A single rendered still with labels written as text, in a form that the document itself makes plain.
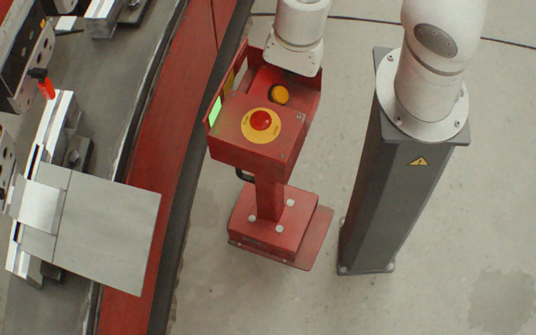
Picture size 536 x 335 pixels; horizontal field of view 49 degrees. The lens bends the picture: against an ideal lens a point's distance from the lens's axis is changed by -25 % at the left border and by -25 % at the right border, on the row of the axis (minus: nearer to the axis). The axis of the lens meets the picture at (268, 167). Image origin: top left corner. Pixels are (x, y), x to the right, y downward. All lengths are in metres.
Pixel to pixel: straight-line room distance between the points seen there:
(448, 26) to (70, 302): 0.85
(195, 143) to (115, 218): 1.09
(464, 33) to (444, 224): 1.43
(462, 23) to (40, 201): 0.78
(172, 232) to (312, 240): 0.39
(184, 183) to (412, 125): 1.11
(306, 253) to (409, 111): 1.02
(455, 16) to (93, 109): 0.81
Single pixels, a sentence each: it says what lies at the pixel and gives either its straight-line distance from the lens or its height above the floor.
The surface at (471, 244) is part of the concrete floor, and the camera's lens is 2.22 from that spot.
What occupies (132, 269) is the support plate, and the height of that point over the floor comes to 1.00.
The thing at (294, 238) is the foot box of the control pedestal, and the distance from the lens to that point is 2.02.
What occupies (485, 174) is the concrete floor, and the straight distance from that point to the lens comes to 2.31.
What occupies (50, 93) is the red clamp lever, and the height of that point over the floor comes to 1.18.
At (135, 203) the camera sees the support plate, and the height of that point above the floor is 1.00.
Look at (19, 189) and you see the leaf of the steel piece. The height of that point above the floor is 1.01.
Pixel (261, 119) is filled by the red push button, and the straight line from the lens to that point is 1.38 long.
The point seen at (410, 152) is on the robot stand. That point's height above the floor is 0.93.
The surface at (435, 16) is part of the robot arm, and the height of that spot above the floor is 1.41.
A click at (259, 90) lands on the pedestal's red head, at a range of 1.49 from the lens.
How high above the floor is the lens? 2.07
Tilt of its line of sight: 69 degrees down
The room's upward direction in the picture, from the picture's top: 3 degrees counter-clockwise
